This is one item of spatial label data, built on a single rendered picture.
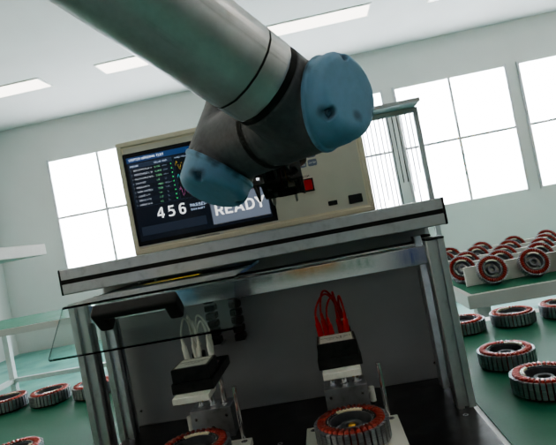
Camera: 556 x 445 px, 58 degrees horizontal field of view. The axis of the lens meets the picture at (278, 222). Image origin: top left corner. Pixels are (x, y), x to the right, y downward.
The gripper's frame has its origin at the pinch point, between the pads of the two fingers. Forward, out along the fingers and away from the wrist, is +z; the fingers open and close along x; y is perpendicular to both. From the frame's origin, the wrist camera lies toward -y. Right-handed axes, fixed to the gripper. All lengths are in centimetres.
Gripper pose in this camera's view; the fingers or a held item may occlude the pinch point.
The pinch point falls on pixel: (283, 184)
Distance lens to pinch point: 86.1
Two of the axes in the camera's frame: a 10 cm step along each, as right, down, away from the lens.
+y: 1.4, 8.9, -4.3
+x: 9.8, -1.9, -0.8
